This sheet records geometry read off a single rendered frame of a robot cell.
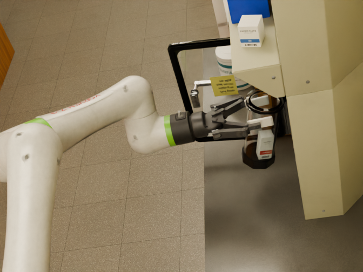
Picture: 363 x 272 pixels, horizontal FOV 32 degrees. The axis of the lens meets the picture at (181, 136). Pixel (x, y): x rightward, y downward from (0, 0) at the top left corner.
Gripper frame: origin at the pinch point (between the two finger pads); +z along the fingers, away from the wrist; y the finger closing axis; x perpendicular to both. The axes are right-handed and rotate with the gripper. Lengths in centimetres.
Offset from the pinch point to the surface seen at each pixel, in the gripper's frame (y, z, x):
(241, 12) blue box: 1.4, 0.6, -32.1
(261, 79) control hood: -18.9, 2.2, -24.9
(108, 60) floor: 231, -104, 113
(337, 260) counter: -33.3, 11.7, 29.3
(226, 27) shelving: 99, -10, 30
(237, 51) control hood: -10.7, -2.1, -28.7
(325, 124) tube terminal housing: -19.0, 15.3, -6.9
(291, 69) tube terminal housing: -19.2, 9.5, -26.1
